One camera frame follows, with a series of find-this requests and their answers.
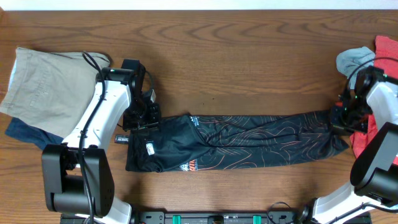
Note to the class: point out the folded navy blue garment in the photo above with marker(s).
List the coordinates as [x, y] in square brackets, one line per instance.
[21, 131]

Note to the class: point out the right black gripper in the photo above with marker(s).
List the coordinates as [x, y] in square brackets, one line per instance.
[336, 124]

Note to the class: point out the red orange shirt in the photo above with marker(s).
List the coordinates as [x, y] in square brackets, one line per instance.
[385, 47]

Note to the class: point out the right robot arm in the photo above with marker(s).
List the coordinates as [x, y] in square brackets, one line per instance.
[373, 178]

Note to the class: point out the folded beige trousers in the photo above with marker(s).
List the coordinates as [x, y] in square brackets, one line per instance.
[49, 91]

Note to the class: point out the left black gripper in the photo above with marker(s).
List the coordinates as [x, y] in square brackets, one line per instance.
[155, 117]

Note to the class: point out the black printed cycling jersey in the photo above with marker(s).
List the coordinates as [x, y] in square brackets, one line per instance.
[194, 143]

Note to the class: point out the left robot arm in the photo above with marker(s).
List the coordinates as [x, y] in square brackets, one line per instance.
[77, 176]

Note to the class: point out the light blue grey shirt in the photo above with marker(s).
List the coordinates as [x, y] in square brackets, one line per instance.
[349, 60]

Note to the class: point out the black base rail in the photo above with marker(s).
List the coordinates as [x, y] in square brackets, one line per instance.
[214, 217]

